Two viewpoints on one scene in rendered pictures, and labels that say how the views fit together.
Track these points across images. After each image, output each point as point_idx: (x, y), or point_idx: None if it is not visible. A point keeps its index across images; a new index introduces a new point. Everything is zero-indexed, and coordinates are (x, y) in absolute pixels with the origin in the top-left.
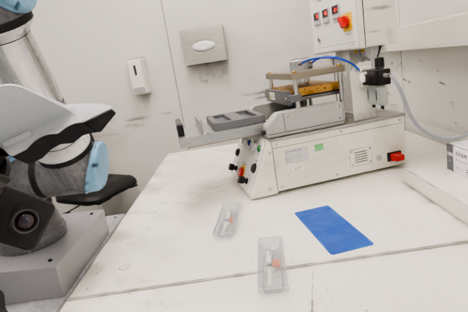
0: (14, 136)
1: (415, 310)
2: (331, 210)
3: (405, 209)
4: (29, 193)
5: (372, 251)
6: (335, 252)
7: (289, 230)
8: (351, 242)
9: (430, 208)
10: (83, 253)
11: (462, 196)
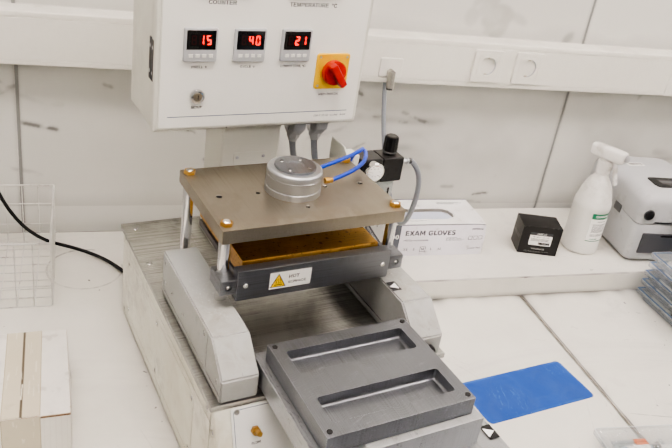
0: None
1: (651, 359)
2: (476, 382)
3: (463, 322)
4: None
5: (573, 365)
6: (587, 392)
7: (550, 431)
8: (560, 377)
9: (456, 305)
10: None
11: (475, 273)
